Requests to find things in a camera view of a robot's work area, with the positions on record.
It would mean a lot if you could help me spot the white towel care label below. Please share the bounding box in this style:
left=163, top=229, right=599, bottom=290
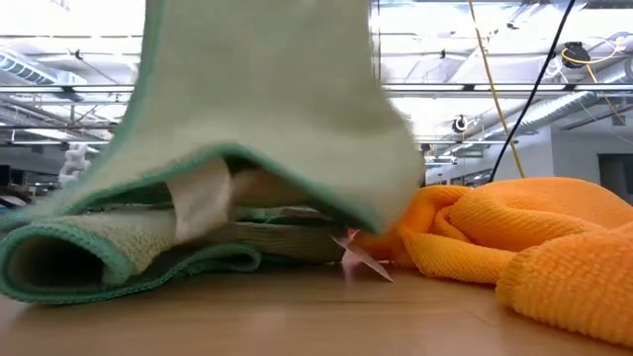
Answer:
left=166, top=156, right=234, bottom=244

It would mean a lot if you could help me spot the silver ventilation duct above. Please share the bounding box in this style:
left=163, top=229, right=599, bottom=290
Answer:
left=469, top=63, right=633, bottom=145

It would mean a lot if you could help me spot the yellow hanging cable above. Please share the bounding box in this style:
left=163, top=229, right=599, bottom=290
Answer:
left=467, top=0, right=527, bottom=180

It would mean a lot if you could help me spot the pale green teal-trimmed towel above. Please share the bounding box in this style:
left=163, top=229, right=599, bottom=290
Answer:
left=0, top=0, right=427, bottom=306

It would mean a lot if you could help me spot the grey ceiling air duct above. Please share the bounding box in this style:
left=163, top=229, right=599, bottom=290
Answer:
left=0, top=50, right=89, bottom=89

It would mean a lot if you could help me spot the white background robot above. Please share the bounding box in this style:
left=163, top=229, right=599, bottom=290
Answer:
left=57, top=142, right=91, bottom=188

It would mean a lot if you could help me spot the white card hang tag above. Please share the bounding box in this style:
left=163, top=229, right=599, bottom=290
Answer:
left=329, top=233, right=396, bottom=284

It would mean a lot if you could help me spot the black ceiling cord reel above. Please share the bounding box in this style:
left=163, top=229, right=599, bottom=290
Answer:
left=561, top=41, right=592, bottom=70

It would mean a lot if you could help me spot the dark background doorway panel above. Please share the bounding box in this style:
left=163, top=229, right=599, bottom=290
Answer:
left=596, top=152, right=633, bottom=205

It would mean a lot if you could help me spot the orange microfiber towel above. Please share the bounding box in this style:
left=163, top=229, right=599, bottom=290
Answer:
left=352, top=176, right=633, bottom=348

